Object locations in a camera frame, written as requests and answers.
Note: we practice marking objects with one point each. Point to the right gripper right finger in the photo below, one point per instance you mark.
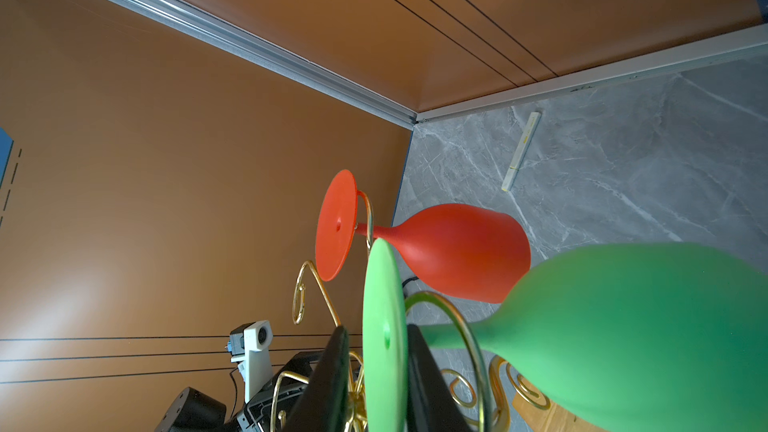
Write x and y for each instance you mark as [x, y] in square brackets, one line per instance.
[429, 404]

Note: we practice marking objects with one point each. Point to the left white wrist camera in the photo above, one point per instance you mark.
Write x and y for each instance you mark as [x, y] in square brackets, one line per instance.
[249, 345]

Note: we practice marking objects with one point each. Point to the small yellow ruler piece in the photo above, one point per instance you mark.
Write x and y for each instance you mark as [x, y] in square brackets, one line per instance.
[521, 150]

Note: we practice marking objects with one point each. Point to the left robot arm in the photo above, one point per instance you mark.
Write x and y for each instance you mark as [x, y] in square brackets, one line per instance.
[193, 410]

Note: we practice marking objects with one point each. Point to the red wine glass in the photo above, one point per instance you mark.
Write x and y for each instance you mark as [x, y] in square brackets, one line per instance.
[458, 250]

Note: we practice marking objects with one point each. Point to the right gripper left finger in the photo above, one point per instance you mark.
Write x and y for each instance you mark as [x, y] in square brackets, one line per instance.
[323, 404]

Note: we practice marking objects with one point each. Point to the green wine glass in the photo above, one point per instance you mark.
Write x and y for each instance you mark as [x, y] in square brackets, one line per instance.
[641, 336]

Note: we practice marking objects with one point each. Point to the wooden rack base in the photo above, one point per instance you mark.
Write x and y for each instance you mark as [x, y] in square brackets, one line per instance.
[555, 418]

